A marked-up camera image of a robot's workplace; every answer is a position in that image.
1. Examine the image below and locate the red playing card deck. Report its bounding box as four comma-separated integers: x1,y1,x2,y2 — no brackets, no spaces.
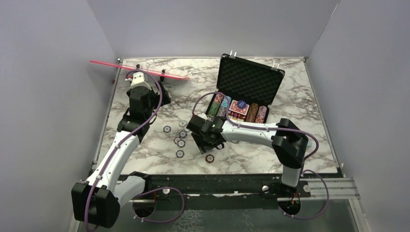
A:
229,100,250,115

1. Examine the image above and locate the red white chip stack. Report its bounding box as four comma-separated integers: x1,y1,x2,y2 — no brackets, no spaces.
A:
206,93,224,119

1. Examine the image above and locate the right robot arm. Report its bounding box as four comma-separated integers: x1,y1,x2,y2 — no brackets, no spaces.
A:
186,115,309,197

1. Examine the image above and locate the metal wire stand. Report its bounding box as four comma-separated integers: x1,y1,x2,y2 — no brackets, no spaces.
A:
135,64,166,82

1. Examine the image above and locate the red dice row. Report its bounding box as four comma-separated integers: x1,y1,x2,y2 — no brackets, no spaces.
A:
228,111,247,121

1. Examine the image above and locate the blue ten poker chip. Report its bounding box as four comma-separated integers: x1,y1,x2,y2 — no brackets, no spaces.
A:
163,126,172,133

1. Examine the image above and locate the black poker chip case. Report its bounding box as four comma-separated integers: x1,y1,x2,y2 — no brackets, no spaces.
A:
217,54,285,117

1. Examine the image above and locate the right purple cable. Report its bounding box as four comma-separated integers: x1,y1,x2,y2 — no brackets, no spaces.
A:
191,92,331,221

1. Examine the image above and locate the pink acrylic sheet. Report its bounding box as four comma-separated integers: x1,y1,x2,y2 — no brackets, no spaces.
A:
90,60,190,80

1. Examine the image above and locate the light blue chip stack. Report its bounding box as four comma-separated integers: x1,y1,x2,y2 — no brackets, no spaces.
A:
216,96,232,116

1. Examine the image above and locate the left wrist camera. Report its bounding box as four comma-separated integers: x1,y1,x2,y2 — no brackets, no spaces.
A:
130,72,151,89

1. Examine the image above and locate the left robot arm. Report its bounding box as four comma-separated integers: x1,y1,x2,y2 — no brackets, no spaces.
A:
71,82,171,231

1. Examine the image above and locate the blue small blind button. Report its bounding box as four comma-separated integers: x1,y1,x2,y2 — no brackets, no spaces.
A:
237,101,247,109

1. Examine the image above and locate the purple red chip stack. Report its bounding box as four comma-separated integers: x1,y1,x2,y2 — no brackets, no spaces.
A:
254,105,267,123

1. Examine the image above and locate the orange black chip stack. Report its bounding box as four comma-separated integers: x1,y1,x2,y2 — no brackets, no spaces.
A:
246,103,259,123

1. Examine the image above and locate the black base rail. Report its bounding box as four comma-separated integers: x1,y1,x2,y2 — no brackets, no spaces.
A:
130,174,323,212

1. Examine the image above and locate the orange black poker chip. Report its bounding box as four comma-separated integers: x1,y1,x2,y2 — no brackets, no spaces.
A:
205,154,215,163

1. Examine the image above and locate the white one poker chip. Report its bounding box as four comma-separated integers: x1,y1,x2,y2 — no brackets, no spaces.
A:
178,120,187,128

